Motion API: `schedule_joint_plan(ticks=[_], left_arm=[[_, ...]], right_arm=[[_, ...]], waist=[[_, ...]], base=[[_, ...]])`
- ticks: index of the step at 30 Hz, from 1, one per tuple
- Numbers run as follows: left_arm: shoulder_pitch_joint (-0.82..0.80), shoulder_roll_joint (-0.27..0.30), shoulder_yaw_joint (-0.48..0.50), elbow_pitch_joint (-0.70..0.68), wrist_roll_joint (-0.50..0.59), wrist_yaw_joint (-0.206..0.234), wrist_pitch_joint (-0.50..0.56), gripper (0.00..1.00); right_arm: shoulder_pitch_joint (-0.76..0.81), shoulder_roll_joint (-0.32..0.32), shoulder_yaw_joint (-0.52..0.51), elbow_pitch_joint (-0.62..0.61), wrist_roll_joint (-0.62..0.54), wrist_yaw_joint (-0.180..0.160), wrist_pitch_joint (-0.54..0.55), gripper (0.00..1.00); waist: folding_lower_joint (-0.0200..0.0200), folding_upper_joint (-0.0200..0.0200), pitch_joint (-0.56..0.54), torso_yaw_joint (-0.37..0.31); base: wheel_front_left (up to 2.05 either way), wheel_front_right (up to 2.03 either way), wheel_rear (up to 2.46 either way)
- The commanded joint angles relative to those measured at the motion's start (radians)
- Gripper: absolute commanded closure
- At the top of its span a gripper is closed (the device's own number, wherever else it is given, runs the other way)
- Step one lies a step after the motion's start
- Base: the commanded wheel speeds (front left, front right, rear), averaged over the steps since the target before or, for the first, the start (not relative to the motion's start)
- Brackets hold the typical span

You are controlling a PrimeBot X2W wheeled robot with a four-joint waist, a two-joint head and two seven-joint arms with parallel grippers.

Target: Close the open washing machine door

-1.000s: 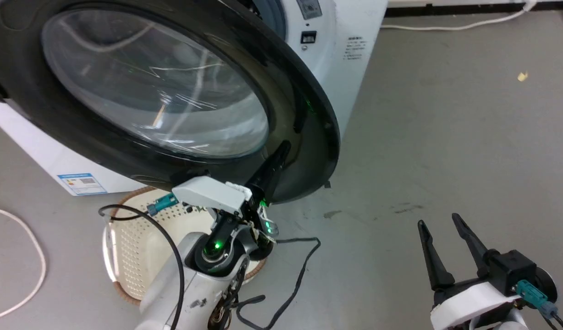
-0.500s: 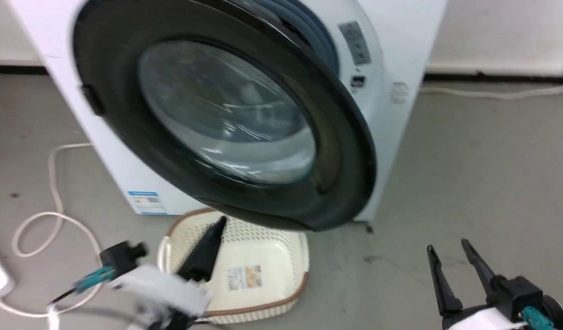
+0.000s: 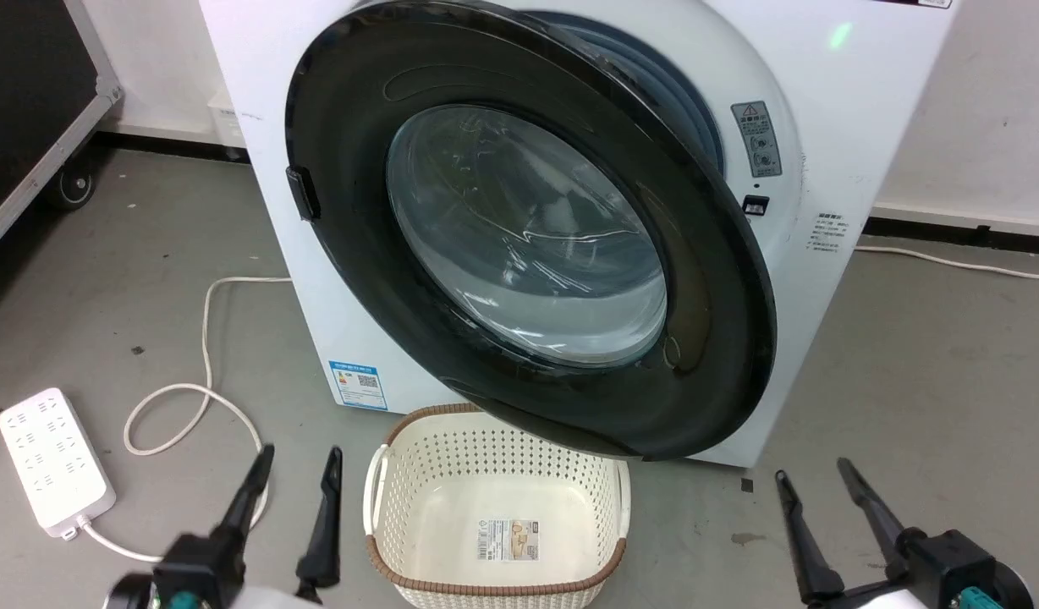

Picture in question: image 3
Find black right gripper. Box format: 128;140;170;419
774;457;1036;609

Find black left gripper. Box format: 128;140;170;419
105;445;344;609

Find round black glass washer door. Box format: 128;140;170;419
284;0;778;463

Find white front-load washing machine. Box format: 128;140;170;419
200;0;960;469

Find white perforated basket brown rim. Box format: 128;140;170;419
363;403;632;609

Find blue energy label sticker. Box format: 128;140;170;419
328;360;389;412

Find paper label inside basket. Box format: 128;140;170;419
476;518;542;564

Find white power strip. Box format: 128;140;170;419
0;387;118;540

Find small printed text sticker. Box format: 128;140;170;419
809;211;845;256

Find black caster wheel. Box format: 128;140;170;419
46;165;97;212

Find grey warning label sticker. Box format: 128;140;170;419
731;101;783;178

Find black flight case metal edges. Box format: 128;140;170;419
0;0;124;265

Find white power strip cable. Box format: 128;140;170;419
78;276;294;563

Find thin white floor cable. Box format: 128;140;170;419
854;244;1039;281

